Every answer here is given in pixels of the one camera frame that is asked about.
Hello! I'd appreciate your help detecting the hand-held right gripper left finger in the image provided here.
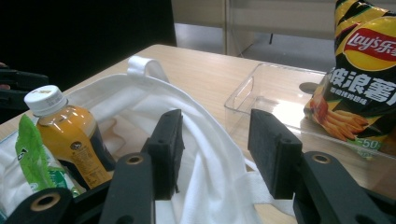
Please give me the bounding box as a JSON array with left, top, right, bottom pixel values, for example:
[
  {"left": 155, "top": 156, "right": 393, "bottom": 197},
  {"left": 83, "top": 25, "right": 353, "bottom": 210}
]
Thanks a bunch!
[{"left": 145, "top": 108, "right": 186, "bottom": 201}]

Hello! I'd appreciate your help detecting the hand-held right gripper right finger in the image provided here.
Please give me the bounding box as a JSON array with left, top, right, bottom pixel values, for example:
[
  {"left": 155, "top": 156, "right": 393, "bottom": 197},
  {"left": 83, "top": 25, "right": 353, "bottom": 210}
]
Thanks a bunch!
[{"left": 247, "top": 108, "right": 304, "bottom": 201}]

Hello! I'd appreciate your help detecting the white cloth tote bag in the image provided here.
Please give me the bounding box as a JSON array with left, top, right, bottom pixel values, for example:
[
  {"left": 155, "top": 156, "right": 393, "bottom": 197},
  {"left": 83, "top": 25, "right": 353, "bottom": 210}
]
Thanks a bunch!
[{"left": 0, "top": 55, "right": 297, "bottom": 224}]

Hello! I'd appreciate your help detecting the clear plastic container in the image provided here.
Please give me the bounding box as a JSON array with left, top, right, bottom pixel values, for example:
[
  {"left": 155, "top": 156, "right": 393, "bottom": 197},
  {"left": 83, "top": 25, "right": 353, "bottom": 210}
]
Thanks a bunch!
[{"left": 223, "top": 63, "right": 396, "bottom": 195}]

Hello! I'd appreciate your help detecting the green snack packet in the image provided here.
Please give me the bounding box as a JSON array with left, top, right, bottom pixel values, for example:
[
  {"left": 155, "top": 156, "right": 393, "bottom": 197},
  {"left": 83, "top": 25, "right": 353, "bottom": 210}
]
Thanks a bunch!
[{"left": 14, "top": 114, "right": 82, "bottom": 198}]

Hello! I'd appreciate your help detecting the orange drink bottle white cap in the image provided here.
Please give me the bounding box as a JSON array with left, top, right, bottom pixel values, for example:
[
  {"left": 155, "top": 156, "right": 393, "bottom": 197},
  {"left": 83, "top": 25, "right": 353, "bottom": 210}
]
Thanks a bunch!
[{"left": 23, "top": 84, "right": 117, "bottom": 190}]

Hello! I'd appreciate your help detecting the black yellow chips bag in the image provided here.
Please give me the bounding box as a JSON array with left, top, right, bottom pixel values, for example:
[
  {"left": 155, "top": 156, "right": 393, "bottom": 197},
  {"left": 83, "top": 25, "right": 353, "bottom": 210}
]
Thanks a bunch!
[{"left": 303, "top": 0, "right": 396, "bottom": 157}]

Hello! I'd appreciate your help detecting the black curtain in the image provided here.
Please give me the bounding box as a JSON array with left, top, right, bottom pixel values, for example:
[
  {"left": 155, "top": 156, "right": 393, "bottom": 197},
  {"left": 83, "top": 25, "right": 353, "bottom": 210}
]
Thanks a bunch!
[{"left": 0, "top": 0, "right": 177, "bottom": 92}]

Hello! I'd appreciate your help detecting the beige partition panel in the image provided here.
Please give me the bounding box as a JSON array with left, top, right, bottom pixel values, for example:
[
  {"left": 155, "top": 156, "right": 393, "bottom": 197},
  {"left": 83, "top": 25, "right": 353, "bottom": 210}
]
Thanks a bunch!
[{"left": 224, "top": 0, "right": 339, "bottom": 59}]

